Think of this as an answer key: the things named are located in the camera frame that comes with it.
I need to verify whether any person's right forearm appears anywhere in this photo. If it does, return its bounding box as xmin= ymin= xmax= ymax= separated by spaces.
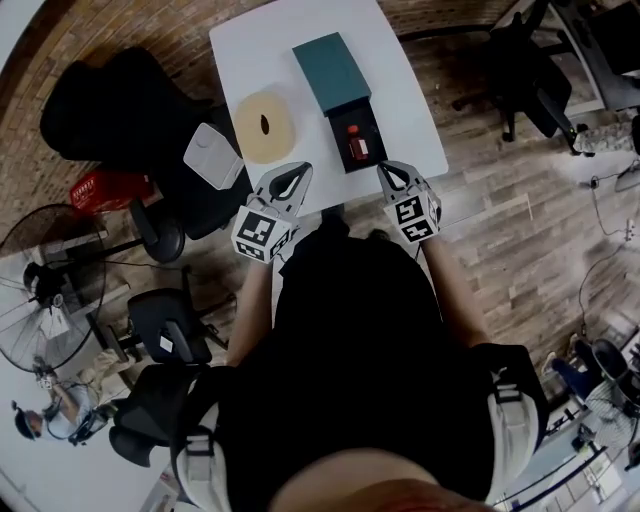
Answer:
xmin=418 ymin=237 xmax=489 ymax=350

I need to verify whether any grey desk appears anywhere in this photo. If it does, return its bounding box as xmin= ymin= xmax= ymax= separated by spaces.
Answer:
xmin=548 ymin=0 xmax=640 ymax=115

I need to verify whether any white square device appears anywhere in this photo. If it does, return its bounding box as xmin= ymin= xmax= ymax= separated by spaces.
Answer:
xmin=182 ymin=122 xmax=247 ymax=192

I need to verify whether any small red bottle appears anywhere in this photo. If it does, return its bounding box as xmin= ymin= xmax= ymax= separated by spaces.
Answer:
xmin=346 ymin=124 xmax=371 ymax=162

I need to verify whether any person's left forearm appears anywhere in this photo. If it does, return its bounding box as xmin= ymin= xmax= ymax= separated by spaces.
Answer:
xmin=225 ymin=259 xmax=274 ymax=367

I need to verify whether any white table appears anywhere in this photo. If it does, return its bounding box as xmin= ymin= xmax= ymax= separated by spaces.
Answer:
xmin=208 ymin=0 xmax=450 ymax=221

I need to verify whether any black chair backrest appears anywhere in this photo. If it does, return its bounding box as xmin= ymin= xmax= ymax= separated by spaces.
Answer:
xmin=108 ymin=364 xmax=176 ymax=469

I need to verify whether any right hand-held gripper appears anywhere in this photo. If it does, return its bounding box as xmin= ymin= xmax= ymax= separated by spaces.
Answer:
xmin=376 ymin=160 xmax=444 ymax=247

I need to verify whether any large black office chair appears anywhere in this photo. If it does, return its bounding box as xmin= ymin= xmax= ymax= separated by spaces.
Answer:
xmin=39 ymin=47 xmax=254 ymax=242

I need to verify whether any red plastic crate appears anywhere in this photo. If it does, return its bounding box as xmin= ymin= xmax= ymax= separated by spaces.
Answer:
xmin=68 ymin=169 xmax=157 ymax=217

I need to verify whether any grey shoulder strap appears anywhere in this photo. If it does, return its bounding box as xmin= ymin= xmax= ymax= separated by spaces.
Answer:
xmin=487 ymin=384 xmax=541 ymax=501
xmin=175 ymin=402 xmax=226 ymax=512

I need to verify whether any black chair with white label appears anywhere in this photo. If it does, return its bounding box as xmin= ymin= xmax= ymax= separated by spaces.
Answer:
xmin=126 ymin=287 xmax=232 ymax=367

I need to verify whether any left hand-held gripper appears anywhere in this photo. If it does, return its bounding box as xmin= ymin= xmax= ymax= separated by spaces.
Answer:
xmin=230 ymin=161 xmax=314 ymax=264

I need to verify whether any beige tape roll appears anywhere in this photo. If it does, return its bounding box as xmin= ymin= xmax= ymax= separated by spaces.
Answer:
xmin=233 ymin=90 xmax=300 ymax=166

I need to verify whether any black standing fan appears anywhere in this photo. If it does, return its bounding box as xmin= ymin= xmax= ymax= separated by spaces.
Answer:
xmin=0 ymin=202 xmax=187 ymax=374

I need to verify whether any person's face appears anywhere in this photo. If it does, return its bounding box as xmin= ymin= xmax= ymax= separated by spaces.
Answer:
xmin=272 ymin=447 xmax=501 ymax=512

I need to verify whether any thin grey floor cable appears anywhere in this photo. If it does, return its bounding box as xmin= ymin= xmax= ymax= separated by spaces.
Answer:
xmin=578 ymin=172 xmax=640 ymax=324

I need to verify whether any person's black shirt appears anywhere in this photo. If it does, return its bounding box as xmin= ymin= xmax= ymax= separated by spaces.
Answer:
xmin=169 ymin=219 xmax=550 ymax=504

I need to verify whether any black wheeled office chair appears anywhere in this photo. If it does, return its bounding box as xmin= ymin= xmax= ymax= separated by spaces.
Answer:
xmin=451 ymin=0 xmax=574 ymax=145

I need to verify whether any teal sliding box with bottle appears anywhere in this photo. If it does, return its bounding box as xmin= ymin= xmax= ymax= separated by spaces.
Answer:
xmin=291 ymin=32 xmax=389 ymax=175

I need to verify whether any long white desk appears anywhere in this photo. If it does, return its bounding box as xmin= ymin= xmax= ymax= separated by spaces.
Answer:
xmin=0 ymin=349 xmax=172 ymax=512

